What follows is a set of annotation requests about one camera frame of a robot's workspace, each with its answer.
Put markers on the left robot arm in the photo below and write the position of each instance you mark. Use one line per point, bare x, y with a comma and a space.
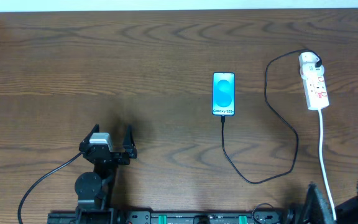
93, 188

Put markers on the blue Galaxy smartphone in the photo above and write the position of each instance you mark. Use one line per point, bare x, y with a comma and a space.
223, 98

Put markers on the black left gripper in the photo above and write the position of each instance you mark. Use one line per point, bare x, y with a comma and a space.
120, 154

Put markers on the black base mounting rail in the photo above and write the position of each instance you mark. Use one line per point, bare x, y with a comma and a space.
114, 216

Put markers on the white power strip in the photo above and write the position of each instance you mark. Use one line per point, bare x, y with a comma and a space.
315, 87

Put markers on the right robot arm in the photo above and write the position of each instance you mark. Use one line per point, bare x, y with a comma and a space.
347, 212

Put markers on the white charger adapter plug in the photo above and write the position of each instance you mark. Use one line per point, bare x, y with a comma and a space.
309, 57

